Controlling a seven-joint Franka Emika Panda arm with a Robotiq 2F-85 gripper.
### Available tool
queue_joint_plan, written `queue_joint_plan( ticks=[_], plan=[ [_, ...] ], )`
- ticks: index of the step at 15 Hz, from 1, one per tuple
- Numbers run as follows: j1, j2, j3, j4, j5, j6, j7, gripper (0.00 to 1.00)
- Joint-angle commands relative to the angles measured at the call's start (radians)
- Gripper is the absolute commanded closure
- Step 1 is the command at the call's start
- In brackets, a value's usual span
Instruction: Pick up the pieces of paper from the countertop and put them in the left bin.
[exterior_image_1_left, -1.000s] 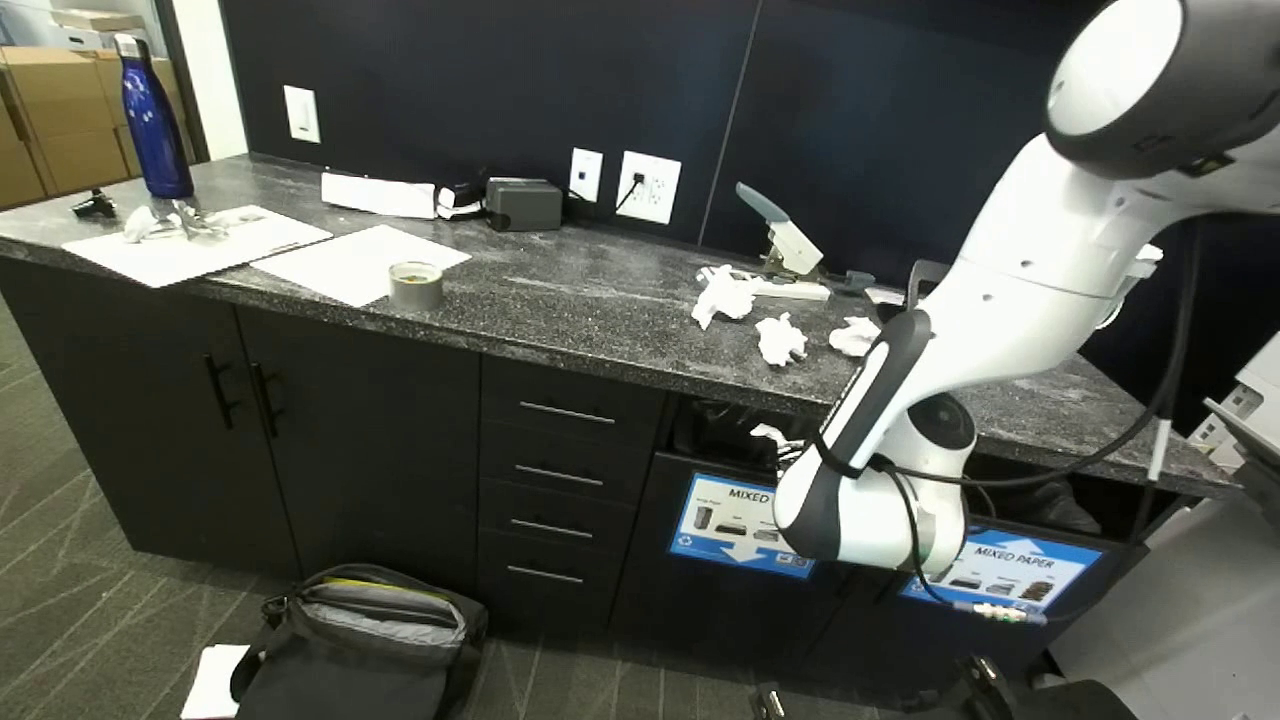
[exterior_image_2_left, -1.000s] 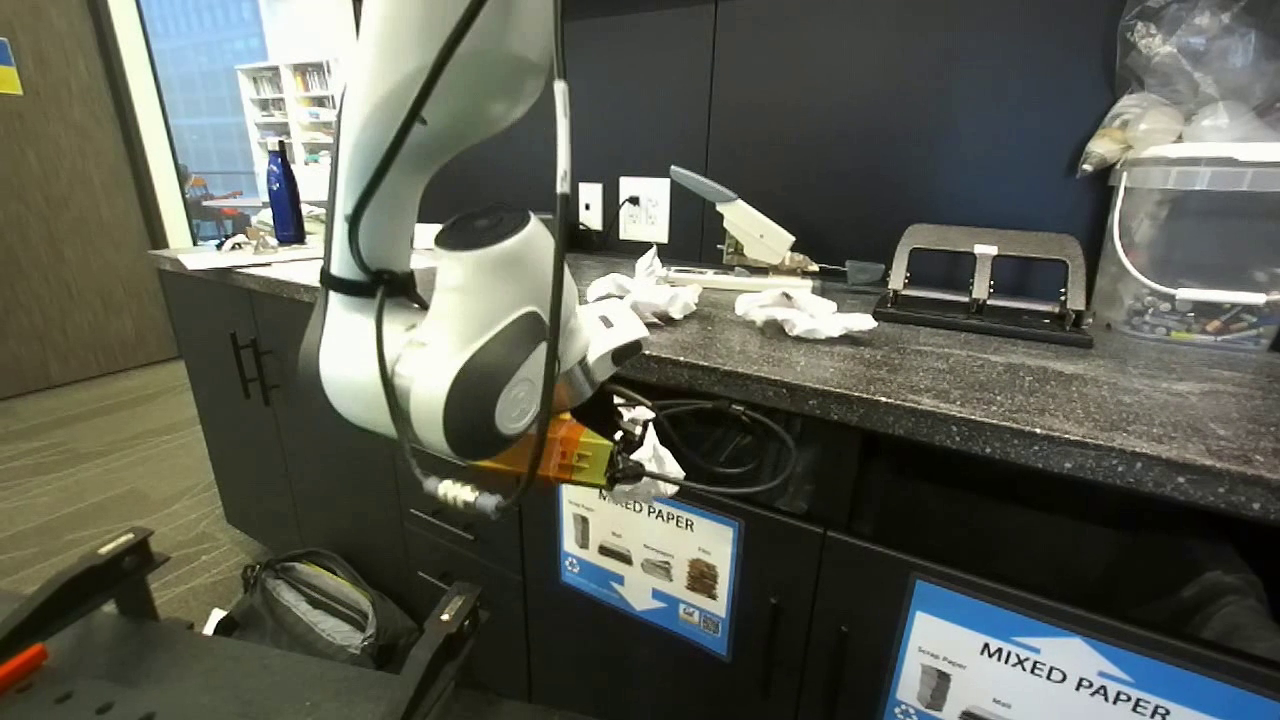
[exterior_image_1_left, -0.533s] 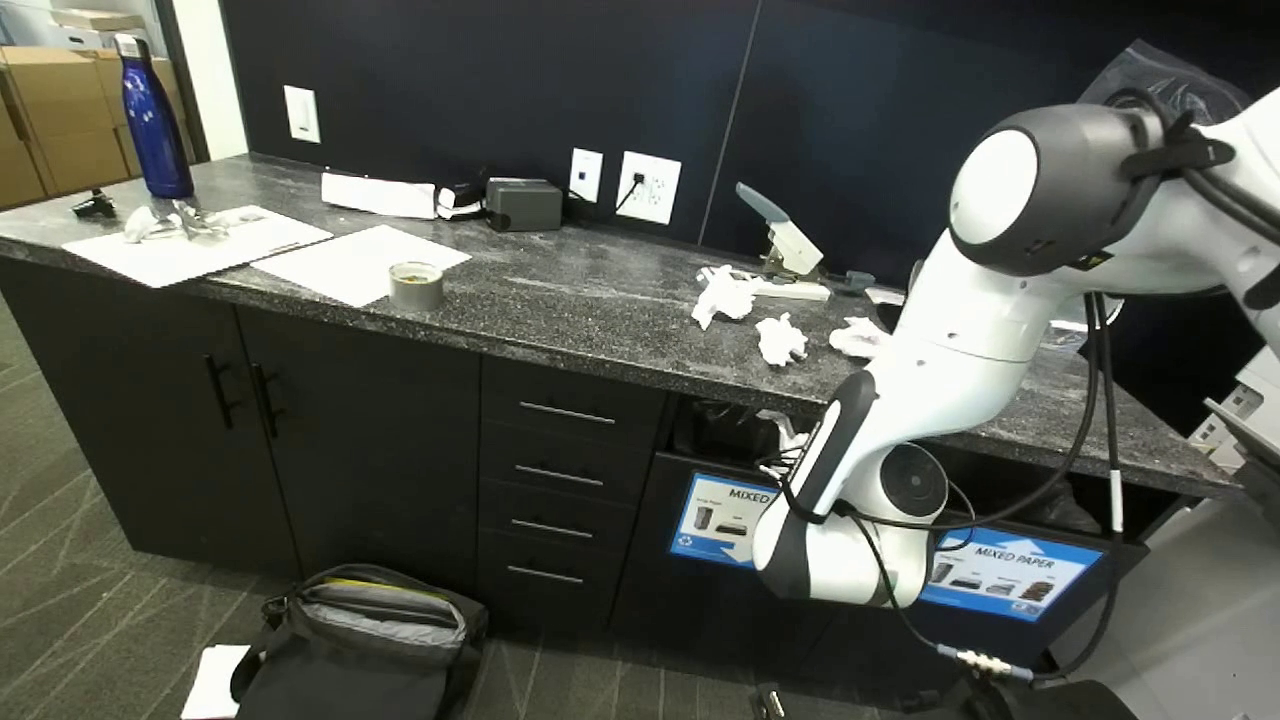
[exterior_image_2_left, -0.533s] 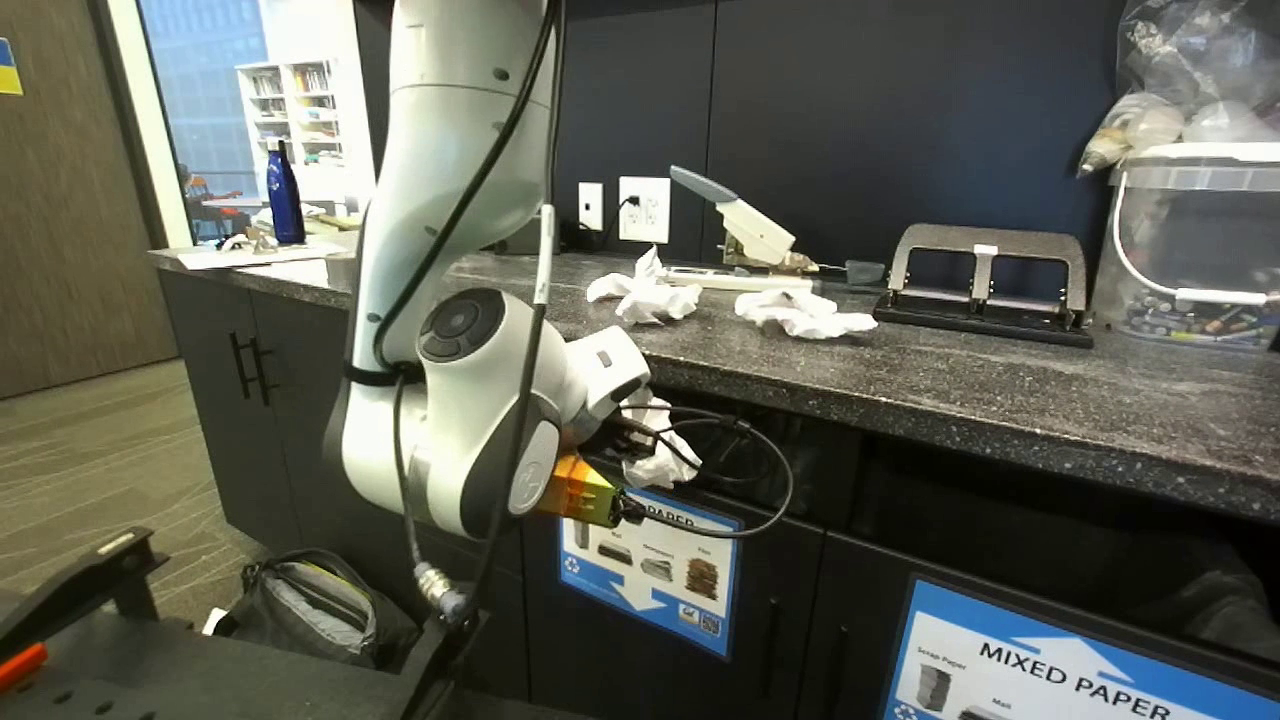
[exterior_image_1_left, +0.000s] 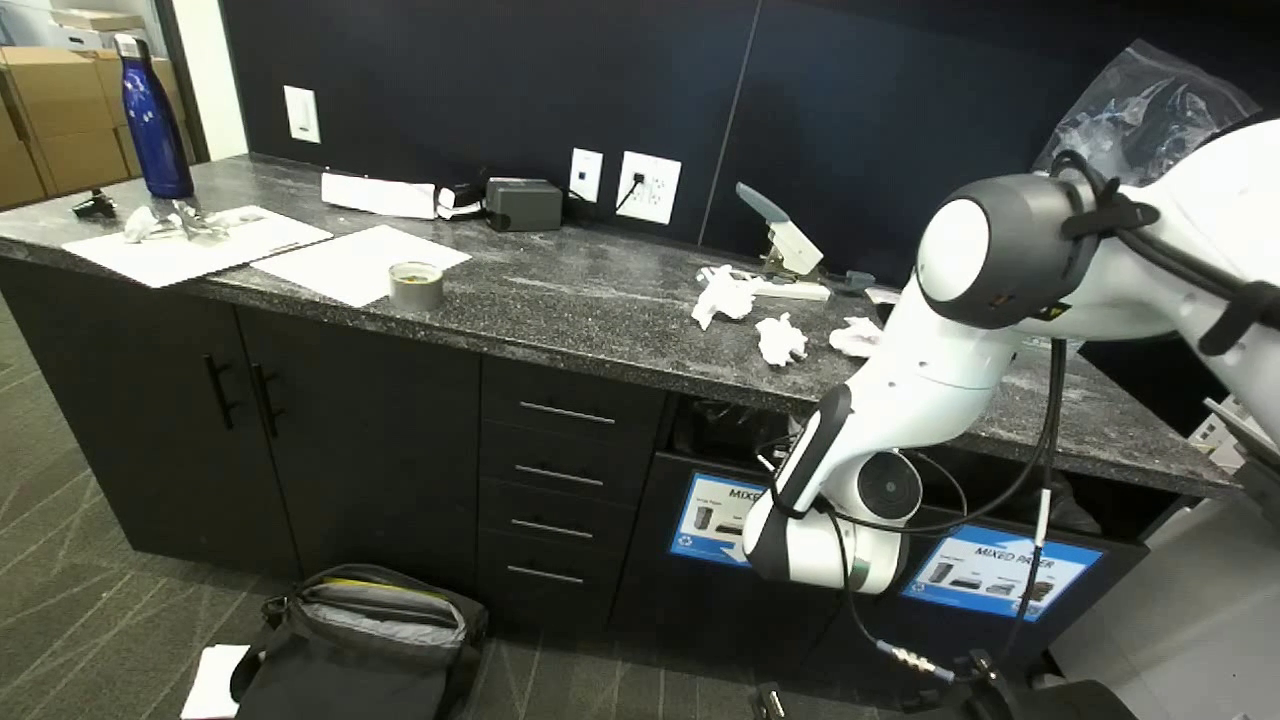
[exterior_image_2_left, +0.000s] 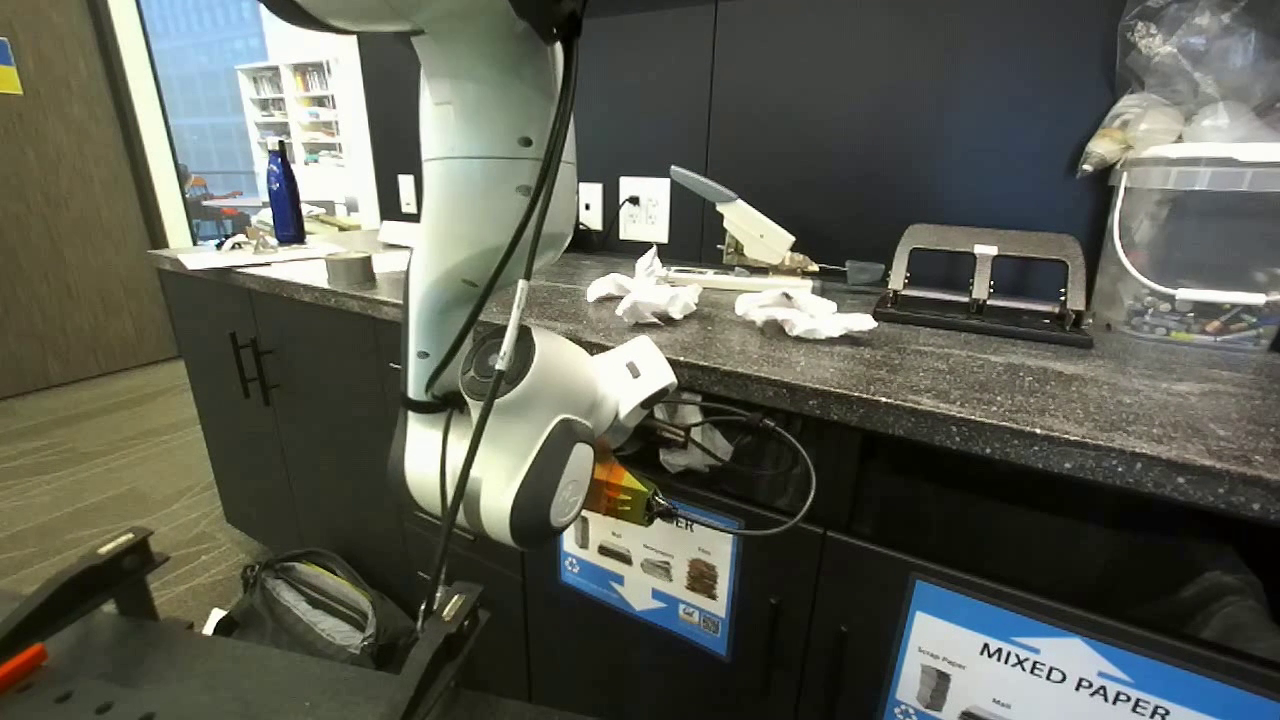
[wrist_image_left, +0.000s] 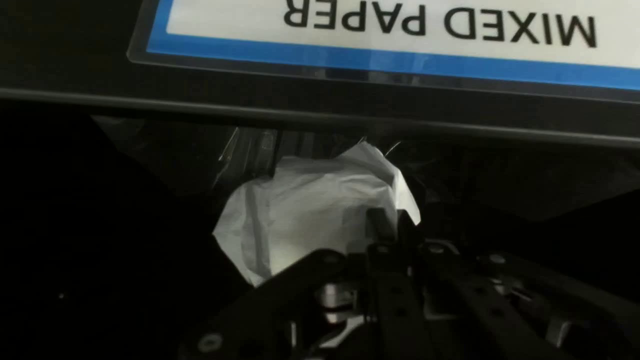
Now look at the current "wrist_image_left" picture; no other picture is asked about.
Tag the white cloth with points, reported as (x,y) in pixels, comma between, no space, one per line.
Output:
(306,207)

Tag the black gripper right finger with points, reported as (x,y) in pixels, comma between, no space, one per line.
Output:
(520,312)

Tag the black bin door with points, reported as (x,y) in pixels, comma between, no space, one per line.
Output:
(67,66)

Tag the blue mixed paper sign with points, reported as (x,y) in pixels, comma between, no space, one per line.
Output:
(400,41)

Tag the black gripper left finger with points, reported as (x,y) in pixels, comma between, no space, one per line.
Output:
(387,312)

